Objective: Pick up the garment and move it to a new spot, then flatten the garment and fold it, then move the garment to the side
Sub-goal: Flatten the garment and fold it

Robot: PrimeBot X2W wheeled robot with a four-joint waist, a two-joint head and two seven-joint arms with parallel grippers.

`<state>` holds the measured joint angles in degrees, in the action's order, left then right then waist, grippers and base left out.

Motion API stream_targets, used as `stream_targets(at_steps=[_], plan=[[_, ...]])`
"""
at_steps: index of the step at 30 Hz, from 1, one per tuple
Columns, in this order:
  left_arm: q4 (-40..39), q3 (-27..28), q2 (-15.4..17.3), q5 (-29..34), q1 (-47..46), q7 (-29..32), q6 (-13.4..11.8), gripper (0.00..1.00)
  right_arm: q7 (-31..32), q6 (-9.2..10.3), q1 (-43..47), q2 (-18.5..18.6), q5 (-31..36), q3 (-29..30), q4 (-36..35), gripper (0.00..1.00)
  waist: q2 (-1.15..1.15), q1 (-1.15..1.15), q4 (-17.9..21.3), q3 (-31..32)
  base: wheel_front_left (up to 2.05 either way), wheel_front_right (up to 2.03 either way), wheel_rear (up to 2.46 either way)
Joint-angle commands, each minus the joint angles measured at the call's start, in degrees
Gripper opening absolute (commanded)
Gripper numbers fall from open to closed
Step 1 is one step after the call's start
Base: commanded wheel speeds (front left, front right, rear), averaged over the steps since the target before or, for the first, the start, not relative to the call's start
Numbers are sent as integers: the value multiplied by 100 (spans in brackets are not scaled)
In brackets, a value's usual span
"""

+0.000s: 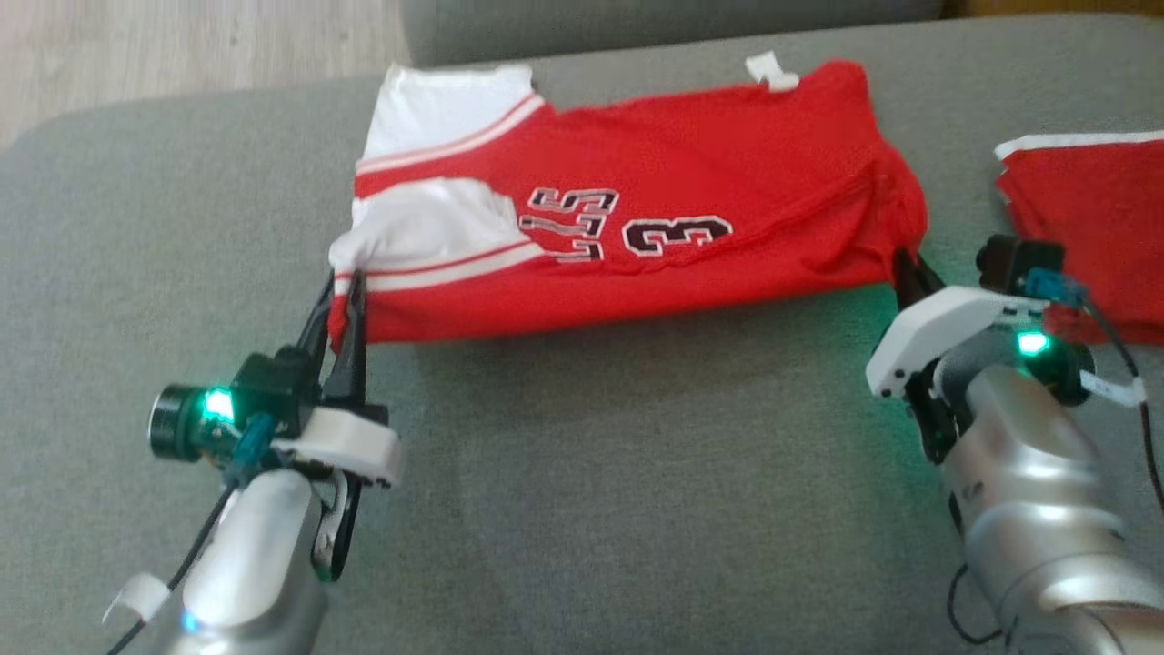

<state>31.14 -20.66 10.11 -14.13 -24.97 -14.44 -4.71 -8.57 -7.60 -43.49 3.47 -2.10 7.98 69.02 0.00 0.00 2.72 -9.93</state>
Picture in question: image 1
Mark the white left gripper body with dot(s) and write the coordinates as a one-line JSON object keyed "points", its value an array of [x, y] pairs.
{"points": [[355, 441]]}

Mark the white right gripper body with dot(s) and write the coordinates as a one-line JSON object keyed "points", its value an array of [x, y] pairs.
{"points": [[946, 318]]}

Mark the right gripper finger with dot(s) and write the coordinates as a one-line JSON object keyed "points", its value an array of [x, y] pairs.
{"points": [[903, 282], [923, 287]]}

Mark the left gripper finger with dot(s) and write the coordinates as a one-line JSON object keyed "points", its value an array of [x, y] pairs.
{"points": [[316, 327], [353, 364]]}

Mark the red Bulls basketball shorts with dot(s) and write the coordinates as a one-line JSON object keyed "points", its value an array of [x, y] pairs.
{"points": [[1091, 227]]}

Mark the red Bulls basketball jersey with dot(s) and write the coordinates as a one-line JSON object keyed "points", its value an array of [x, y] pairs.
{"points": [[727, 164]]}

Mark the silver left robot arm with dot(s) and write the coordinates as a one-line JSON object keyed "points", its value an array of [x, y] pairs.
{"points": [[255, 546]]}

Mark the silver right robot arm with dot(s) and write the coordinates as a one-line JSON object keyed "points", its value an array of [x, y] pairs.
{"points": [[1028, 473]]}

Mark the large grey sofa seat cushion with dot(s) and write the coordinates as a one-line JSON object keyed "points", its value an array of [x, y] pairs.
{"points": [[637, 455]]}

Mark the narrow yellow sofa backrest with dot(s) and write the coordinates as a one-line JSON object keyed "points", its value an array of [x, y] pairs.
{"points": [[1073, 6]]}

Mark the grey sofa back cushion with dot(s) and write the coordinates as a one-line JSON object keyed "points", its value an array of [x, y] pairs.
{"points": [[637, 23]]}

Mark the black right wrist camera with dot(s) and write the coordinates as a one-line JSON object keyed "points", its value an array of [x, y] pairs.
{"points": [[1009, 259]]}

